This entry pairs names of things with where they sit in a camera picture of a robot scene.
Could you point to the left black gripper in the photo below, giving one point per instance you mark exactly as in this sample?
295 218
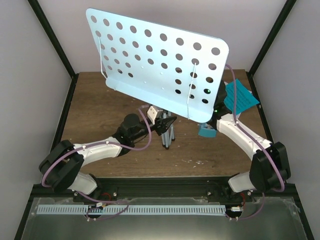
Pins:
162 127

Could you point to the blue metronome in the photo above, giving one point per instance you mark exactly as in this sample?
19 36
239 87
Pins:
207 131

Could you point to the light blue music stand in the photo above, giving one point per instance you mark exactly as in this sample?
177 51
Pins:
173 69

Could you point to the white sheet music page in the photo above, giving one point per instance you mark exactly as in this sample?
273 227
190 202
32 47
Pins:
238 115

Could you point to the blue sheet music page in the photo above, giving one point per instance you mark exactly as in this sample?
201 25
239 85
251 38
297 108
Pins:
244 97

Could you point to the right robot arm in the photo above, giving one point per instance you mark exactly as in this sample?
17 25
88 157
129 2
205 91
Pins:
269 168

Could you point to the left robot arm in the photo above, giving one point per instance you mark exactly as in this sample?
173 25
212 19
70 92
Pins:
61 169

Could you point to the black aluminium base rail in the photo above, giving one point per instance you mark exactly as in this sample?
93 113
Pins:
211 188

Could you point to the light blue slotted cable duct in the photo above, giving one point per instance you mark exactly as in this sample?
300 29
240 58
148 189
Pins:
211 210

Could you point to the right black frame post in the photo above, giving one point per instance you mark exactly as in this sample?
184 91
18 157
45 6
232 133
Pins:
279 22

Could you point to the black frame post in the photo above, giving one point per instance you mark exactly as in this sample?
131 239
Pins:
44 22
279 22

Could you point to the left black frame post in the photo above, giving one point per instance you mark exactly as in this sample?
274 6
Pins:
44 22

